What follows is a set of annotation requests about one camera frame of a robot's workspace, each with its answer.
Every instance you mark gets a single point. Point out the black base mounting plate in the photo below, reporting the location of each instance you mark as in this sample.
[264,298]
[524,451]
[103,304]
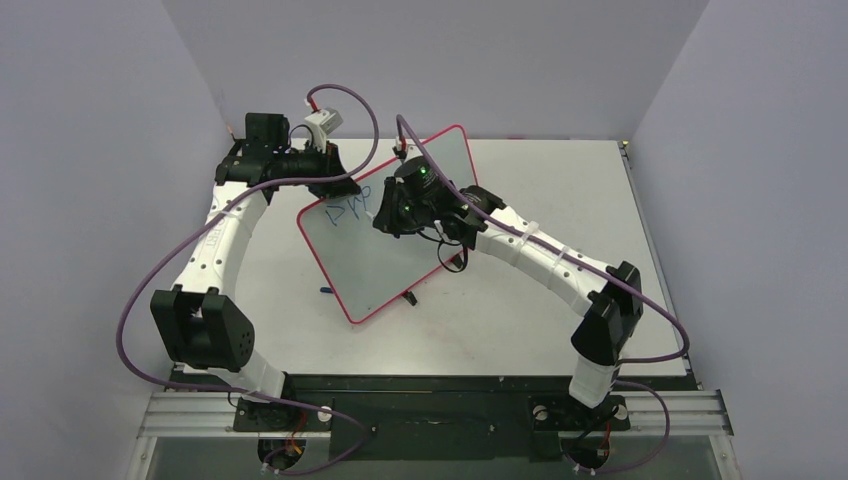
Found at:
[424,418]

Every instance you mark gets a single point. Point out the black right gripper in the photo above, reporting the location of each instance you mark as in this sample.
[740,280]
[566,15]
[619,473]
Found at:
[385,209]

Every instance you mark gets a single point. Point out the black whiteboard clip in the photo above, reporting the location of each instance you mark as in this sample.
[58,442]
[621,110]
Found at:
[410,298]

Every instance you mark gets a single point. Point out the red-framed whiteboard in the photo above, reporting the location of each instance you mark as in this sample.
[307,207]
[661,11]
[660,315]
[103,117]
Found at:
[366,268]

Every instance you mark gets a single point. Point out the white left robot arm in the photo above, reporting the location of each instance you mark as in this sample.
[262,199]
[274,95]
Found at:
[201,326]

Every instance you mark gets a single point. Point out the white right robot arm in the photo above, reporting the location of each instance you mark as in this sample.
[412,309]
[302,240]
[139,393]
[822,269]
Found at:
[606,297]

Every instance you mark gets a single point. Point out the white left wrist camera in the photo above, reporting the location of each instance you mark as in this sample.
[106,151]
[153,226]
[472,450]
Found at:
[321,124]

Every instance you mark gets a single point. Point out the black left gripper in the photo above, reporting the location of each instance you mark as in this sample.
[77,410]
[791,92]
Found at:
[329,163]

